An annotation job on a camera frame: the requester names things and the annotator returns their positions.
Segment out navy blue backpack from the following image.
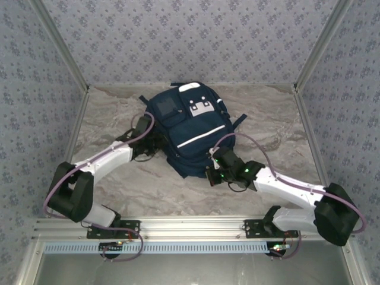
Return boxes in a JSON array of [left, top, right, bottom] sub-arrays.
[[139, 80, 248, 179]]

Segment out small black control board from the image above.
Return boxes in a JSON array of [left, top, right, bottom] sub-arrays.
[[99, 242, 125, 253], [267, 243, 291, 257]]

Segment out grey metal panel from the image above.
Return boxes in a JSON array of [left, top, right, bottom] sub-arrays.
[[32, 252, 354, 285]]

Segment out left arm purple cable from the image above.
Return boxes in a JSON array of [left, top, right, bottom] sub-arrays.
[[43, 112, 156, 262]]

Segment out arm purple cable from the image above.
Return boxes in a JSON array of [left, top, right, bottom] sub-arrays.
[[43, 112, 156, 262], [212, 132, 366, 261]]

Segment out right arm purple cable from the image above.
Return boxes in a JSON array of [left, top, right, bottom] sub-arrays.
[[212, 132, 366, 261]]

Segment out aluminium mounting rail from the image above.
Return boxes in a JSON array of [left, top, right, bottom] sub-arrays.
[[31, 216, 356, 242]]

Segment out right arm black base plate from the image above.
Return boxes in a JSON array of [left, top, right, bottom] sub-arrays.
[[243, 219, 299, 240]]

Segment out aluminium side rail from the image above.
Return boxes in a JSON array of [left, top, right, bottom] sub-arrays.
[[64, 88, 90, 164], [293, 85, 330, 186]]

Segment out slotted grey cable duct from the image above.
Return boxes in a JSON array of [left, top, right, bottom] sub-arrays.
[[44, 240, 271, 255]]

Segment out aluminium wall edge rail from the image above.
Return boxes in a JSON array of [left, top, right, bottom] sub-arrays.
[[88, 83, 295, 88]]

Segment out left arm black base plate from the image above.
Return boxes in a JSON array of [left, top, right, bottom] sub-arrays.
[[86, 219, 141, 240]]

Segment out aluminium frame post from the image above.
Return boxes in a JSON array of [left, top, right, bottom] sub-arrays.
[[293, 0, 354, 93], [29, 0, 90, 93]]

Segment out aluminium frame leg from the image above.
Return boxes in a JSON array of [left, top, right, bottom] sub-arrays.
[[340, 240, 372, 285], [14, 240, 45, 285]]

